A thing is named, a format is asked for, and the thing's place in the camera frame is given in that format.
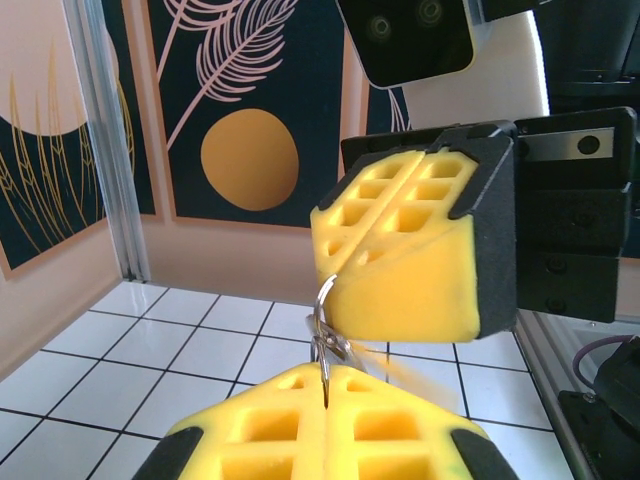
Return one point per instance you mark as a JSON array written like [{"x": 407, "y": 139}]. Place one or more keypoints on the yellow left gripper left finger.
[{"x": 260, "y": 430}]

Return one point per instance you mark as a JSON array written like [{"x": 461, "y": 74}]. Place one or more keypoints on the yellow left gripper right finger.
[{"x": 400, "y": 435}]

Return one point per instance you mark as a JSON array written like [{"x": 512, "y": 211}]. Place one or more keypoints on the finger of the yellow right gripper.
[
  {"x": 425, "y": 290},
  {"x": 360, "y": 200}
]

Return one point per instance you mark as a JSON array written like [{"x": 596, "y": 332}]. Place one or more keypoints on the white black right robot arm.
[{"x": 500, "y": 75}]

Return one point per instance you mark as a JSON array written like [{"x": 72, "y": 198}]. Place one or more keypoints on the aluminium table side rail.
[{"x": 545, "y": 380}]

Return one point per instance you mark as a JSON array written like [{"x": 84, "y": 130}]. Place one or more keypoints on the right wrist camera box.
[{"x": 405, "y": 40}]

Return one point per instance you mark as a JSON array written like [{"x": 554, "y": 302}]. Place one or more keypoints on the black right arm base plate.
[{"x": 582, "y": 435}]

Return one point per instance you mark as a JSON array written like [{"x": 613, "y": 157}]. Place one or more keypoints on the aluminium corner post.
[{"x": 115, "y": 150}]

